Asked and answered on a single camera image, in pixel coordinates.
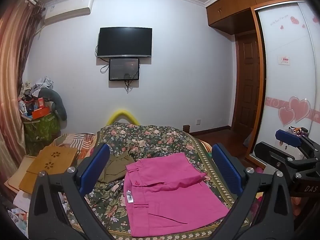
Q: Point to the scattered papers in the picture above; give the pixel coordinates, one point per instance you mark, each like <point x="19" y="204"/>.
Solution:
<point x="21" y="205"/>

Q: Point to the white wall outlet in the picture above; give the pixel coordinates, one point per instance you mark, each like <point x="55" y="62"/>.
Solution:
<point x="198" y="122"/>

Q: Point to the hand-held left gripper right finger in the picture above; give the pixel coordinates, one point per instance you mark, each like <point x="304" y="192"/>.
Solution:
<point x="226" y="170"/>

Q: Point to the pink pants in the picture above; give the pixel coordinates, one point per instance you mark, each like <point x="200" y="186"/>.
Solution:
<point x="175" y="192"/>

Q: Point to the wooden overhead cabinet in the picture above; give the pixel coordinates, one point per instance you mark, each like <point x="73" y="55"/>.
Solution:
<point x="245" y="2"/>

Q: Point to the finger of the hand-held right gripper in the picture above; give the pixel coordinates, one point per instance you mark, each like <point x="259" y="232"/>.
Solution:
<point x="287" y="138"/>
<point x="270" y="151"/>

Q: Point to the black wall television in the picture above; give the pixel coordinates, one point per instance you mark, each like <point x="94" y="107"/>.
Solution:
<point x="124" y="41"/>

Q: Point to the red box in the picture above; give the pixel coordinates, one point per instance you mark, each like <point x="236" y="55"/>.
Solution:
<point x="40" y="102"/>

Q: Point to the beige board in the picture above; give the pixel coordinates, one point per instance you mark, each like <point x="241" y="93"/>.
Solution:
<point x="16" y="175"/>

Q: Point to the olive green shorts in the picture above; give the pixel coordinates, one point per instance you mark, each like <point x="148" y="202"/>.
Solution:
<point x="115" y="168"/>

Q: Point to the striped brown curtain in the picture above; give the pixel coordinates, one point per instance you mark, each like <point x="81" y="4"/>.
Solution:
<point x="12" y="67"/>

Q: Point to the small paper notice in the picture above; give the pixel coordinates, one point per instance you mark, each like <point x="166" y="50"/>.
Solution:
<point x="284" y="60"/>

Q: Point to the pile of clothes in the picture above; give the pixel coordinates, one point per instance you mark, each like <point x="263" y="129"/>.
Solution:
<point x="40" y="85"/>

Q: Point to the white air conditioner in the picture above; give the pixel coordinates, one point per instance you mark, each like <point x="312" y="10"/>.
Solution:
<point x="67" y="8"/>

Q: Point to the dark wooden bedpost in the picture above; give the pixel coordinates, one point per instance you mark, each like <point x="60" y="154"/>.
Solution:
<point x="186" y="129"/>

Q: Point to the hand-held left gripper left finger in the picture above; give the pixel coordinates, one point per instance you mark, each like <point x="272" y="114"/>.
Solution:
<point x="96" y="166"/>

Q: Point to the small black monitor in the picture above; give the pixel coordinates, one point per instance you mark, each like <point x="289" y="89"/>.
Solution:
<point x="124" y="69"/>

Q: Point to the yellow pillow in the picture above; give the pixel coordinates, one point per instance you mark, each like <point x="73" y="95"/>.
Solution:
<point x="123" y="113"/>

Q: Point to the orange box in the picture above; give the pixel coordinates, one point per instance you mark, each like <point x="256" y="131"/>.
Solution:
<point x="41" y="113"/>

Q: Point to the striped blanket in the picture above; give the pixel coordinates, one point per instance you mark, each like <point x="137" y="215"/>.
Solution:
<point x="75" y="142"/>

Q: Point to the floral blanket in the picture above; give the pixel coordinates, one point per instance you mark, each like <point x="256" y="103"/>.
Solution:
<point x="160" y="140"/>

